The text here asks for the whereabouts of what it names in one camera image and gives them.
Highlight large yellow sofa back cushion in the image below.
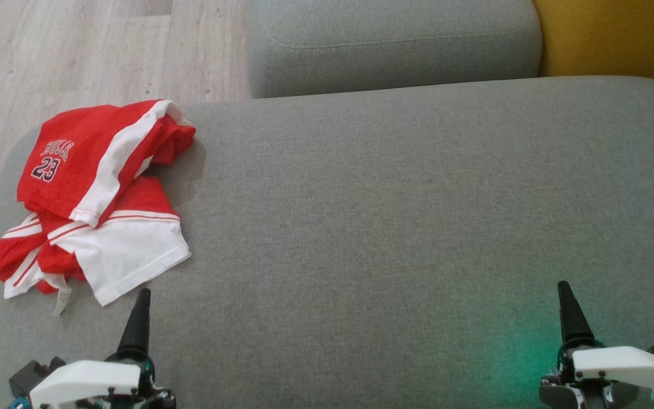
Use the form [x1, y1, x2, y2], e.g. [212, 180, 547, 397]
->
[533, 0, 654, 96]

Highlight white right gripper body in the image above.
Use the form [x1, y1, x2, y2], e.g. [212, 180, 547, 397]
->
[539, 339, 654, 409]

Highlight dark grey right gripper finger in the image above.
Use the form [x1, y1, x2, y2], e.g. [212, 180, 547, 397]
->
[557, 281, 596, 347]

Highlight grey sofa seat cushion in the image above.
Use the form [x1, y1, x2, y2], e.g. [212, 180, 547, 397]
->
[246, 0, 543, 99]

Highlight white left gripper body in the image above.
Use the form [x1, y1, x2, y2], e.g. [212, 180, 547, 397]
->
[29, 349, 177, 409]

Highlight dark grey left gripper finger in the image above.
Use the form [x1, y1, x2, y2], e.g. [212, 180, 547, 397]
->
[117, 288, 152, 356]

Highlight red white-striped basketball shorts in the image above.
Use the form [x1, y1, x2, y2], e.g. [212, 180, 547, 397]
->
[17, 99, 196, 228]

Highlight red and white basketball jersey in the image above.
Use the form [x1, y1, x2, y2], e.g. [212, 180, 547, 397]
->
[0, 176, 192, 317]

